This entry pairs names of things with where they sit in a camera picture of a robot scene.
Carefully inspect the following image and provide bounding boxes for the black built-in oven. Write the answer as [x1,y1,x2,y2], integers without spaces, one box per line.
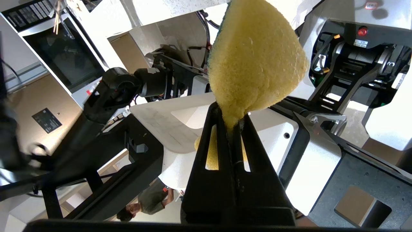
[0,0,108,107]

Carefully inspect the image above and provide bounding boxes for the yellow green sponge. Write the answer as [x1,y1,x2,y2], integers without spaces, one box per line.
[194,0,309,170]

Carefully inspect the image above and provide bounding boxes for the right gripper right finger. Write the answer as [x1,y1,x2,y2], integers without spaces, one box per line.
[233,113,296,226]

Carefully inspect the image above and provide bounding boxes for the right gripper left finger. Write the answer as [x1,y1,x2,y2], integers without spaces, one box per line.
[181,102,239,225]

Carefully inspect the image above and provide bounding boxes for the seated person in grey shirt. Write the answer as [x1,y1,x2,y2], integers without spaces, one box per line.
[117,185,175,223]

